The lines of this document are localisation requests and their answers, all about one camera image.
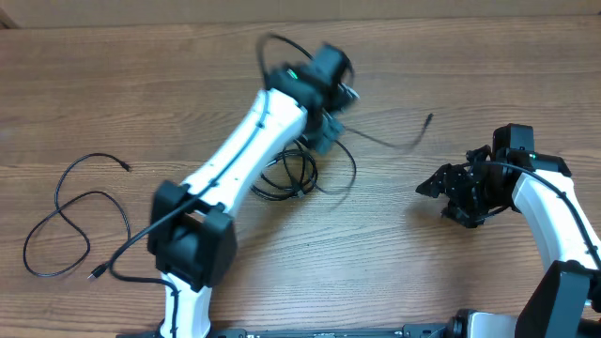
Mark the black micro USB cable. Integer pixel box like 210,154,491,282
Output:
309,112,436,196

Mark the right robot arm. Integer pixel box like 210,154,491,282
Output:
416,124,600,337

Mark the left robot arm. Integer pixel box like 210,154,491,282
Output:
147,44,358,337

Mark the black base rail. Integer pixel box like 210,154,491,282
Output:
116,322,470,338

